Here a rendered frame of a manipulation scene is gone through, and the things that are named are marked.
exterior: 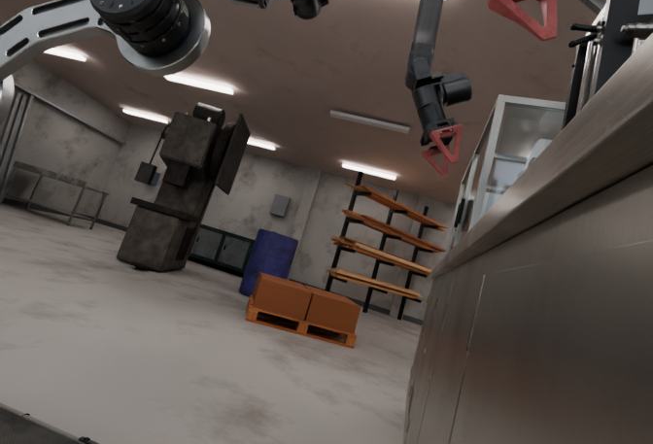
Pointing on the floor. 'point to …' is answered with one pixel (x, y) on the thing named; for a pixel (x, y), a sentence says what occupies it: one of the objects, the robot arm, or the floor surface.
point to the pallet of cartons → (303, 309)
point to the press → (183, 187)
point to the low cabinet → (222, 250)
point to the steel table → (57, 180)
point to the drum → (268, 258)
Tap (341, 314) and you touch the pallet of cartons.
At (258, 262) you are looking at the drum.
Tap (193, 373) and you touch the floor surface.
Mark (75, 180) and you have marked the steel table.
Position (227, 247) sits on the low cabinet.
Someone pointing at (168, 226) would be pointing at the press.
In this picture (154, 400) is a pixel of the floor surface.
